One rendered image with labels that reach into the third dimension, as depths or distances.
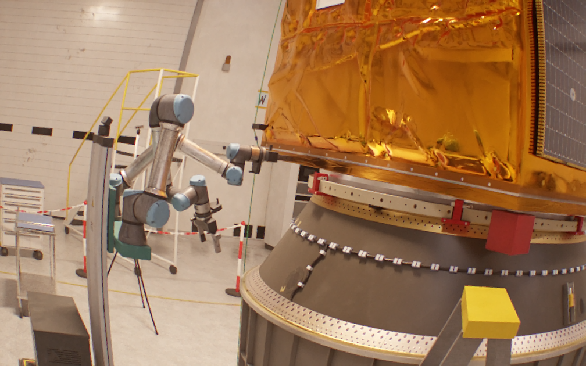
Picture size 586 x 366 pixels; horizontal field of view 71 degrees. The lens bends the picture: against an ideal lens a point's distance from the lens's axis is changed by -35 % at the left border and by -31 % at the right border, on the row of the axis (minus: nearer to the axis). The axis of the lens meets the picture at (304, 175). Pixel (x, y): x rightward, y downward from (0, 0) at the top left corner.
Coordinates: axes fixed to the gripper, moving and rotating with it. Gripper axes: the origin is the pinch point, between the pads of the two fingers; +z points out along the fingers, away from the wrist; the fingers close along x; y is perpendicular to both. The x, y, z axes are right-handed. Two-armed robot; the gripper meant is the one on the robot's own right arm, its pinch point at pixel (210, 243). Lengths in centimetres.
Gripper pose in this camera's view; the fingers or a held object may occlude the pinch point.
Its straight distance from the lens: 254.5
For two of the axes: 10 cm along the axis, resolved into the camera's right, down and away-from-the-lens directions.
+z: 0.9, 9.1, 4.0
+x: 6.3, 2.6, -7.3
